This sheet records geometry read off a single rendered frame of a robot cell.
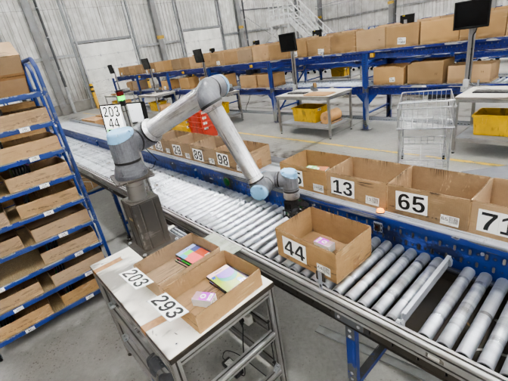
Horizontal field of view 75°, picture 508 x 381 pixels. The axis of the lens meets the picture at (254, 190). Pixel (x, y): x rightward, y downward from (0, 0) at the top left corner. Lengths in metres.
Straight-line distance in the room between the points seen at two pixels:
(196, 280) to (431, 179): 1.39
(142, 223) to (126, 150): 0.45
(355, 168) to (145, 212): 1.37
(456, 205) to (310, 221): 0.74
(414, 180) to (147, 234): 1.62
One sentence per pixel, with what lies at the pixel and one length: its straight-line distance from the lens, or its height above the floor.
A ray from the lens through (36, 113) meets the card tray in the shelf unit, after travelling 2.76.
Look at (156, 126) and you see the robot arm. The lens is 2.03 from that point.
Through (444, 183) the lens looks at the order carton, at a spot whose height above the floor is 0.97.
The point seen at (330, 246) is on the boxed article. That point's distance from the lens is 1.82.
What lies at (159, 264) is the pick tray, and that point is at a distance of 2.01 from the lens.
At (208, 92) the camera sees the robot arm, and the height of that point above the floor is 1.64.
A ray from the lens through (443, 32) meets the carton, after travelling 6.46.
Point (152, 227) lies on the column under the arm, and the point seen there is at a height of 0.90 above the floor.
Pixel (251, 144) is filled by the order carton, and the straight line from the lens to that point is 2.95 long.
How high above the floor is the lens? 1.82
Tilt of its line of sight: 24 degrees down
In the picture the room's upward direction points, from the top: 9 degrees counter-clockwise
